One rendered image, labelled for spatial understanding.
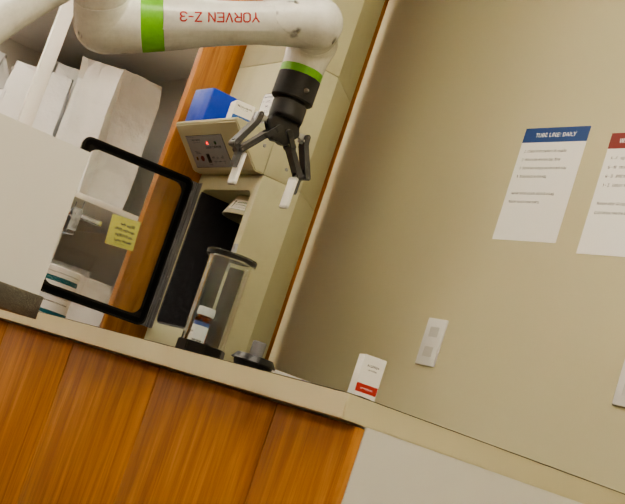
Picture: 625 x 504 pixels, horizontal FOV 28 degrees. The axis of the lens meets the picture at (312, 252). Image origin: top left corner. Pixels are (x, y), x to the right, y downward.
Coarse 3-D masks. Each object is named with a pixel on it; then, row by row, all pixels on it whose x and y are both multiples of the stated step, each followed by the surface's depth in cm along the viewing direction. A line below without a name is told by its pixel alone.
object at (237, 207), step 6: (240, 198) 309; (246, 198) 307; (234, 204) 308; (240, 204) 307; (246, 204) 306; (228, 210) 308; (234, 210) 306; (240, 210) 305; (228, 216) 316; (234, 216) 318; (240, 216) 319; (240, 222) 319
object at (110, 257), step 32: (96, 160) 311; (96, 192) 311; (128, 192) 314; (160, 192) 318; (96, 224) 311; (128, 224) 314; (160, 224) 318; (64, 256) 307; (96, 256) 311; (128, 256) 314; (64, 288) 307; (96, 288) 311; (128, 288) 314
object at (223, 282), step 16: (224, 256) 256; (208, 272) 257; (224, 272) 256; (240, 272) 257; (208, 288) 256; (224, 288) 256; (240, 288) 258; (192, 304) 259; (208, 304) 255; (224, 304) 256; (192, 320) 256; (208, 320) 255; (224, 320) 256; (192, 336) 255; (208, 336) 254; (224, 336) 257
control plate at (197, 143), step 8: (192, 136) 314; (200, 136) 310; (208, 136) 307; (216, 136) 303; (192, 144) 316; (200, 144) 312; (208, 144) 309; (216, 144) 305; (224, 144) 302; (192, 152) 318; (200, 152) 314; (208, 152) 310; (216, 152) 307; (224, 152) 304; (200, 160) 316; (216, 160) 309; (224, 160) 305
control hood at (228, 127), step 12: (204, 120) 306; (216, 120) 300; (228, 120) 295; (240, 120) 293; (180, 132) 319; (192, 132) 313; (204, 132) 308; (216, 132) 303; (228, 132) 298; (252, 132) 295; (228, 144) 300; (264, 144) 296; (192, 156) 319; (252, 156) 295; (264, 156) 297; (204, 168) 316; (216, 168) 311; (228, 168) 306; (252, 168) 296; (264, 168) 297
